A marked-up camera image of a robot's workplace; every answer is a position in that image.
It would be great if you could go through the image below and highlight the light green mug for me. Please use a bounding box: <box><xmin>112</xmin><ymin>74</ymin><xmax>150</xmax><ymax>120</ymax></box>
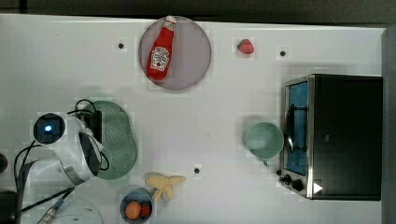
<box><xmin>243</xmin><ymin>121</ymin><xmax>284</xmax><ymax>166</ymax></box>

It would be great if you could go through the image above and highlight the red ketchup bottle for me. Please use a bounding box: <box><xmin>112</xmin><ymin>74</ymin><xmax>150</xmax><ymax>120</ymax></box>
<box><xmin>147</xmin><ymin>16</ymin><xmax>177</xmax><ymax>81</ymax></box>

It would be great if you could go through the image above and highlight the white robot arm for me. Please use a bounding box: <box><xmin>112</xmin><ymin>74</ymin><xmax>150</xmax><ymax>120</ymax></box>
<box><xmin>22</xmin><ymin>112</ymin><xmax>103</xmax><ymax>224</ymax></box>

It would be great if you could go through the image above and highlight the peeled toy banana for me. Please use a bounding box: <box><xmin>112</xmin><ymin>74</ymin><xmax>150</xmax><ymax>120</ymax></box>
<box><xmin>145</xmin><ymin>175</ymin><xmax>186</xmax><ymax>202</ymax></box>

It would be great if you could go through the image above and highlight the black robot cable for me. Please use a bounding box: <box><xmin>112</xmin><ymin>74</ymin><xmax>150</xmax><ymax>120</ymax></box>
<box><xmin>12</xmin><ymin>98</ymin><xmax>97</xmax><ymax>224</ymax></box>

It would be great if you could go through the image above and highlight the grey round plate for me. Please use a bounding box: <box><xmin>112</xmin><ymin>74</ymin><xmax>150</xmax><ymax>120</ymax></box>
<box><xmin>150</xmin><ymin>16</ymin><xmax>211</xmax><ymax>91</ymax></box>

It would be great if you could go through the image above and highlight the orange toy fruit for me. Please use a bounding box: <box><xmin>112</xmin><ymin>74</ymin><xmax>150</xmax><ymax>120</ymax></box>
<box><xmin>124</xmin><ymin>202</ymin><xmax>141</xmax><ymax>220</ymax></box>

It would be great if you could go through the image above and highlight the light green plastic strainer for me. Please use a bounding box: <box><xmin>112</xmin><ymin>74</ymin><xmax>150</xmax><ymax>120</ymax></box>
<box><xmin>84</xmin><ymin>101</ymin><xmax>138</xmax><ymax>180</ymax></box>

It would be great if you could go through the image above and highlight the blue bowl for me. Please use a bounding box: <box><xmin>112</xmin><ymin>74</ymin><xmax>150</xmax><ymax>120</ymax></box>
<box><xmin>120</xmin><ymin>189</ymin><xmax>153</xmax><ymax>224</ymax></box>

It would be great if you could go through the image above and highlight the small red toy strawberry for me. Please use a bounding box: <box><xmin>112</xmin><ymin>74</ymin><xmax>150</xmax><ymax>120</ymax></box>
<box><xmin>141</xmin><ymin>202</ymin><xmax>152</xmax><ymax>217</ymax></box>

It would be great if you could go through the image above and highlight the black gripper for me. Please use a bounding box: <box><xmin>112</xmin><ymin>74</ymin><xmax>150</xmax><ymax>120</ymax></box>
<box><xmin>82</xmin><ymin>110</ymin><xmax>103</xmax><ymax>143</ymax></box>

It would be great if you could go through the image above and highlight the black silver toaster oven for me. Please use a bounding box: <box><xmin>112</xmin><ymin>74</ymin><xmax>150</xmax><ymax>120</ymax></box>
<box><xmin>277</xmin><ymin>74</ymin><xmax>383</xmax><ymax>201</ymax></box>

